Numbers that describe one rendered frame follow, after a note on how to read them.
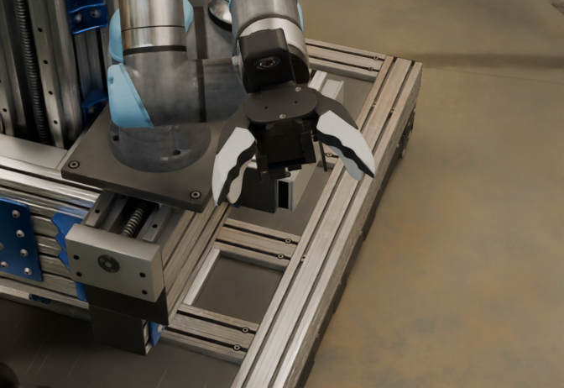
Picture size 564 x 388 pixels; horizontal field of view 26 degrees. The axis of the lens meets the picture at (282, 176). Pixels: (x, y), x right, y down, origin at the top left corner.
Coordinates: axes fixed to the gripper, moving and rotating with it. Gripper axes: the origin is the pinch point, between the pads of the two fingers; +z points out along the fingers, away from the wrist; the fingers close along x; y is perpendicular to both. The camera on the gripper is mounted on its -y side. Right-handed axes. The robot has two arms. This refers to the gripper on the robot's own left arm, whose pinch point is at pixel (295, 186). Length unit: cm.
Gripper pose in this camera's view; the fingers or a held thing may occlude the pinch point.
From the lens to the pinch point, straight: 113.8
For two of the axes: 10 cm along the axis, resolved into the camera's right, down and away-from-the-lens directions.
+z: 1.1, 6.8, -7.2
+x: -9.8, 1.8, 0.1
